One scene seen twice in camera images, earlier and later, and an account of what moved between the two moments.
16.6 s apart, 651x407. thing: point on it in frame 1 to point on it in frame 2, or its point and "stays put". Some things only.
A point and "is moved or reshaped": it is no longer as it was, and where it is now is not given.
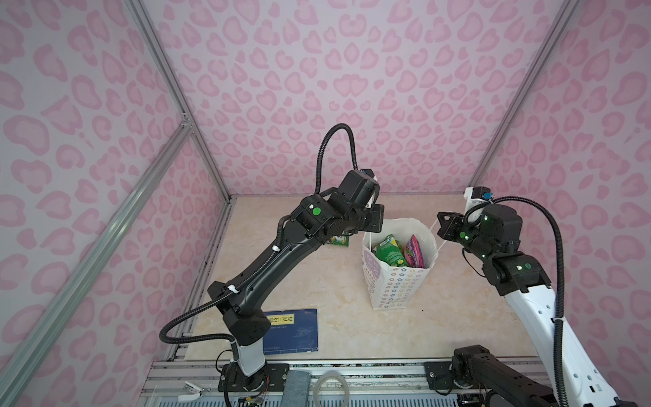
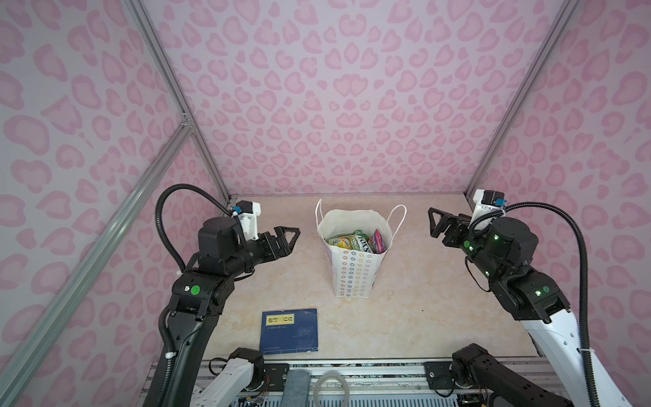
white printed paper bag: [397, 254] to [356, 242]
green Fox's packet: [341, 240] is moved or reshaped
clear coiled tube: [331, 373] stays put
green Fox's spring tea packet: [389, 251] to [360, 241]
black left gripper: [375, 224] to [286, 248]
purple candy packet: [413, 253] to [376, 243]
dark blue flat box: [292, 331] stays put
